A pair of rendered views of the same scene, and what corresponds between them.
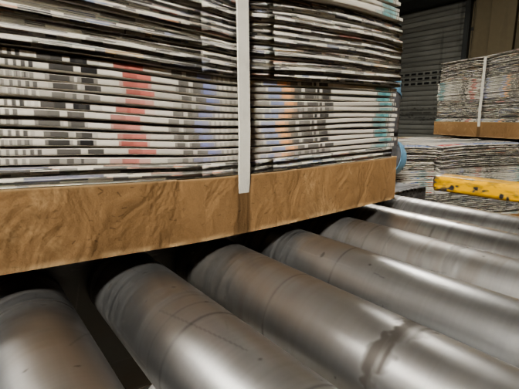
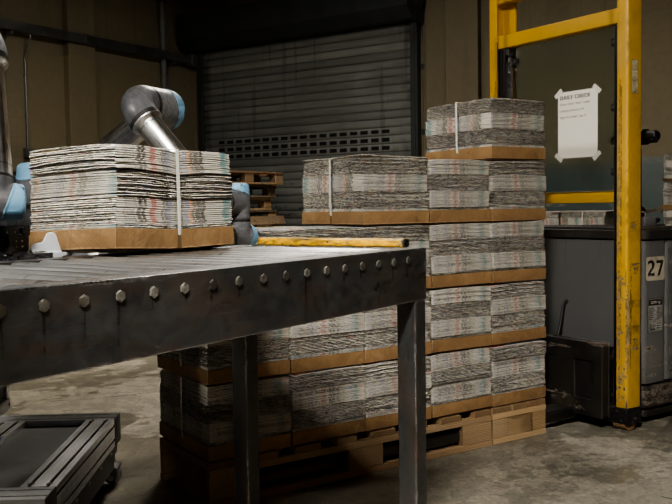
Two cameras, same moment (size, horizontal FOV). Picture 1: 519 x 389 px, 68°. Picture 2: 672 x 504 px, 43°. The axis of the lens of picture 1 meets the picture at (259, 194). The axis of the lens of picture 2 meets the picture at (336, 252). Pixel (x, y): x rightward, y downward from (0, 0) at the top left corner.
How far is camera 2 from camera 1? 1.73 m
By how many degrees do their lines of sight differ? 20
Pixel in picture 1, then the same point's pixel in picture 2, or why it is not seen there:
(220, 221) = (173, 242)
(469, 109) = (324, 201)
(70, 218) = (142, 236)
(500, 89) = (340, 185)
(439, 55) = (380, 105)
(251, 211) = (181, 241)
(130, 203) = (153, 234)
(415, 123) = not seen: hidden behind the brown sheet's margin
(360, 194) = (218, 239)
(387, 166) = (229, 229)
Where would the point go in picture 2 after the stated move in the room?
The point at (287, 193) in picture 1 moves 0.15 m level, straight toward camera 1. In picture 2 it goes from (192, 236) to (198, 238)
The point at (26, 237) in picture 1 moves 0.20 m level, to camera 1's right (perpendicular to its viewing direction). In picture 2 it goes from (135, 240) to (227, 237)
